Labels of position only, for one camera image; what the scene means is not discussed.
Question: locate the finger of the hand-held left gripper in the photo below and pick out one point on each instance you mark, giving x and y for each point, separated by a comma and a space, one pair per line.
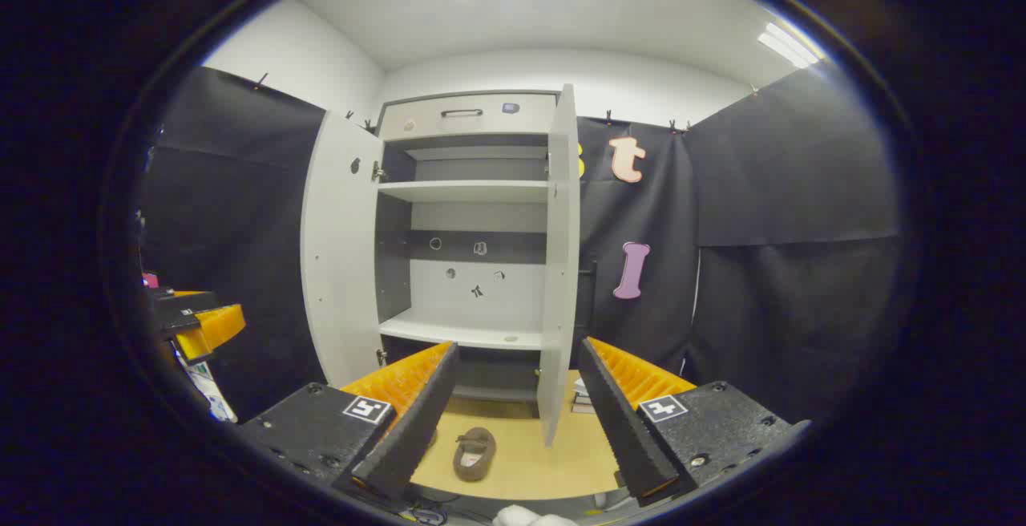
210, 329

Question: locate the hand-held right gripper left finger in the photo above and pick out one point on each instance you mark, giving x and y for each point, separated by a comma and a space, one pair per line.
417, 430

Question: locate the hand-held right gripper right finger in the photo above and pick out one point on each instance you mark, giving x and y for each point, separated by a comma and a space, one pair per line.
625, 430

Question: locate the white cabinet door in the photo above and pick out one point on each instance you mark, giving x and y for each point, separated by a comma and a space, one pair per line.
341, 253
561, 269

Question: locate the white shoe cabinet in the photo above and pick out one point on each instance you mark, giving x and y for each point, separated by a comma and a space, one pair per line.
473, 189

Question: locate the grey cabinet drawer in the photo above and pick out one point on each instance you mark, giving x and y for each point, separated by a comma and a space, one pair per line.
521, 121

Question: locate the stack of books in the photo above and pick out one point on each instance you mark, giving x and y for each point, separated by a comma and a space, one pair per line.
583, 398

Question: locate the white printed paper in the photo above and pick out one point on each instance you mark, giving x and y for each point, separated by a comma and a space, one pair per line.
207, 391

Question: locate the white cloth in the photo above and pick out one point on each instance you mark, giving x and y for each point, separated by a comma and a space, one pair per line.
529, 516

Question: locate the ceiling light panel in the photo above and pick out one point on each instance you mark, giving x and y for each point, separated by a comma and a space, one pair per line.
789, 45

